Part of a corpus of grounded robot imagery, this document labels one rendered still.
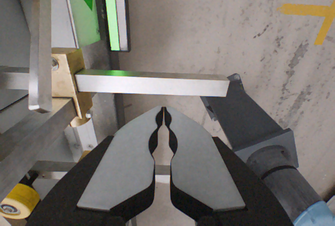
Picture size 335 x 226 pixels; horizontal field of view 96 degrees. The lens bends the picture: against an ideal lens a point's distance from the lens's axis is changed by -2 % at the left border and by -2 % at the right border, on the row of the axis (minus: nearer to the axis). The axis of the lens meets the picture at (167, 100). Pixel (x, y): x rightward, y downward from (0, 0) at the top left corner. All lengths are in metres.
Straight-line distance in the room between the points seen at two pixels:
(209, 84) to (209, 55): 0.87
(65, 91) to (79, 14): 0.13
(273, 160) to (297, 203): 0.16
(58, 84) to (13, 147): 0.11
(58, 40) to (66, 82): 0.26
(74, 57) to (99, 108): 0.21
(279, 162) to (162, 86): 0.61
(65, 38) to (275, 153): 0.83
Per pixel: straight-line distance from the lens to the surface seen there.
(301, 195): 0.71
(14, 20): 0.56
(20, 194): 0.46
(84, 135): 0.67
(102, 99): 0.45
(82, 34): 0.33
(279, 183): 0.73
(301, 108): 1.69
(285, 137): 0.80
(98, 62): 0.41
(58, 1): 0.52
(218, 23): 1.12
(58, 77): 0.29
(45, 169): 0.50
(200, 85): 0.26
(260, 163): 0.77
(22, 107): 0.55
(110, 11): 0.38
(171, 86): 0.26
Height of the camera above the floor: 1.07
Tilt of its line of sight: 61 degrees down
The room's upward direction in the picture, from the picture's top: 179 degrees clockwise
